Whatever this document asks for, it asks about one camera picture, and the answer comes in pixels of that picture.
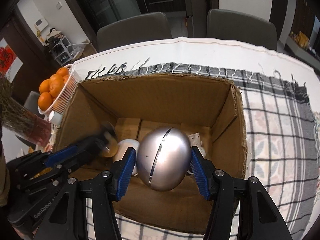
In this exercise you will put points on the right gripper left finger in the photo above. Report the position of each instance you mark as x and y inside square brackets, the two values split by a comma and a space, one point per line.
[67, 216]

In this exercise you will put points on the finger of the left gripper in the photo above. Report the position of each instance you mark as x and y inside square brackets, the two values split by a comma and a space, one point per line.
[60, 156]
[88, 149]

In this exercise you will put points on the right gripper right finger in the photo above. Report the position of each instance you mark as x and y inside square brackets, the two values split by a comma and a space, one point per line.
[259, 217]

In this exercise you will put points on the white bottle yellow cap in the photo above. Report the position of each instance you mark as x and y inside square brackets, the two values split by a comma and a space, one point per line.
[116, 150]

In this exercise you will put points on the silver metal egg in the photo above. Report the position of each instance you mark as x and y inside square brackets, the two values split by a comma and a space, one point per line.
[163, 158]

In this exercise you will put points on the white ceramic figurine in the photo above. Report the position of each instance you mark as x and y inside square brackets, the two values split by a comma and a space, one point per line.
[195, 140]

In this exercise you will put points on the small white cylinder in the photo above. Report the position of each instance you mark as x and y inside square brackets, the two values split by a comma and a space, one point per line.
[55, 118]

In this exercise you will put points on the brown cardboard box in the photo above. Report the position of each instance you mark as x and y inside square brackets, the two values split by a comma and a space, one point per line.
[161, 111]

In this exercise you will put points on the white fruit basket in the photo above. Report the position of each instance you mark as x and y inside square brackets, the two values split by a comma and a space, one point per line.
[61, 101]

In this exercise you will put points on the glass vase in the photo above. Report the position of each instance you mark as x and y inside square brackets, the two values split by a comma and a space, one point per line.
[24, 123]

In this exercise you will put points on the orange fruit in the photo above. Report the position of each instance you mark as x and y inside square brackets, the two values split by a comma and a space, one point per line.
[63, 71]
[55, 87]
[44, 86]
[45, 101]

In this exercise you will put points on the black white plaid cloth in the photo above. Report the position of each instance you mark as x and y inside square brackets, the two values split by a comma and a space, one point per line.
[282, 132]

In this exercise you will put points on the white shelf rack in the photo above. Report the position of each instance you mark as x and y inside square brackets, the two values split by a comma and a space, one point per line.
[63, 51]

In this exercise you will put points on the grey dining chair left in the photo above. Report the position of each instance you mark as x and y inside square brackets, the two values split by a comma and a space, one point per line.
[141, 28]

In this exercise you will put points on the grey dining chair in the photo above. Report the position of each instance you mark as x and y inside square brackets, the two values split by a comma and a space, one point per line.
[237, 26]
[141, 28]

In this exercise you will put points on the white tv console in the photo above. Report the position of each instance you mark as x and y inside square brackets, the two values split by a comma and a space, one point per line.
[301, 53]

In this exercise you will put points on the grey dining chair right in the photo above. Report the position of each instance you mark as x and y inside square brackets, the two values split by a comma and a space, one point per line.
[237, 26]

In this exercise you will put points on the red fu wall calendar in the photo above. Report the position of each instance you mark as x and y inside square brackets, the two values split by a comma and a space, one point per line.
[10, 64]

